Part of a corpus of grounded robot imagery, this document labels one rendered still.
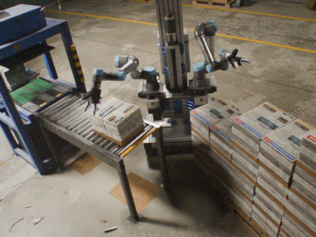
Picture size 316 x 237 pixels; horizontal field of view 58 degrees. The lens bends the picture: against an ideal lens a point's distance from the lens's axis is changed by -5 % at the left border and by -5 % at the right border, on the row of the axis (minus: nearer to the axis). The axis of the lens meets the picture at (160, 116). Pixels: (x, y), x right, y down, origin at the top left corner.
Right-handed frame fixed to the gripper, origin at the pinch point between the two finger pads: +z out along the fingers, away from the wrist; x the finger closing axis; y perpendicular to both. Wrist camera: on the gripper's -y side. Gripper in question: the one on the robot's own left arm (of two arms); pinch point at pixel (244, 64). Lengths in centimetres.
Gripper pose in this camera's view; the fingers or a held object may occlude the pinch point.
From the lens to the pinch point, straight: 262.2
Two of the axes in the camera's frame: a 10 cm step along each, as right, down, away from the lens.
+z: 4.0, 5.0, -7.7
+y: 2.4, 7.5, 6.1
